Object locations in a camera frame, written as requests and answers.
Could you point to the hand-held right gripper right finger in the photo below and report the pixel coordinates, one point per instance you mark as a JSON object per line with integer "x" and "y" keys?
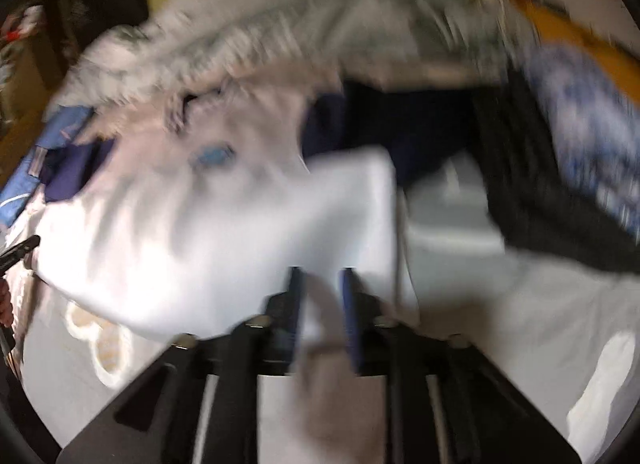
{"x": 350, "y": 314}

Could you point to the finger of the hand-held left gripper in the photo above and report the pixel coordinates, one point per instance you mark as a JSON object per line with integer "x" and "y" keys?
{"x": 22, "y": 246}

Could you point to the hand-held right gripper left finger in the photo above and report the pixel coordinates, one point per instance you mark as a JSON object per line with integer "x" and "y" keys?
{"x": 295, "y": 309}

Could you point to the white shirt with navy trim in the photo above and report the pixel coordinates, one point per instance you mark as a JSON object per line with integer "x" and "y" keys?
{"x": 200, "y": 244}

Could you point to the person's left hand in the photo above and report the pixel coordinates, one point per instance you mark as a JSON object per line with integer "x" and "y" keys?
{"x": 4, "y": 301}

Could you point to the blue mat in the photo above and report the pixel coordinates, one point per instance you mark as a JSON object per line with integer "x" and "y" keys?
{"x": 30, "y": 169}

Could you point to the printed grey bed sheet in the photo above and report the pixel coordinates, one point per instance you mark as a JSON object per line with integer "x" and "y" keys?
{"x": 500, "y": 304}

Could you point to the black cloth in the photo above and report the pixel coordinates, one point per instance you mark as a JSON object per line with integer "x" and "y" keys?
{"x": 540, "y": 184}

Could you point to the grey duvet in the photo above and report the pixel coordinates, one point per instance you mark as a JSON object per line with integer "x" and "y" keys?
{"x": 280, "y": 19}

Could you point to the blue plaid cloth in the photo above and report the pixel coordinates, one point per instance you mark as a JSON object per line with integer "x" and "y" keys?
{"x": 585, "y": 114}

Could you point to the orange sheet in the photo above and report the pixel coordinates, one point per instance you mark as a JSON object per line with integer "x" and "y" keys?
{"x": 590, "y": 39}

